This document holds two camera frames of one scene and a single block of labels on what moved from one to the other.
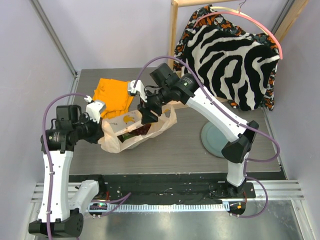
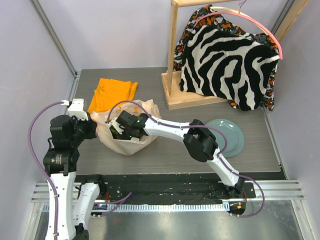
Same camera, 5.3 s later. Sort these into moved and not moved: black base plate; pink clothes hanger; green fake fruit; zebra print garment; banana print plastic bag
Moved: green fake fruit; banana print plastic bag
Not moved: black base plate; pink clothes hanger; zebra print garment
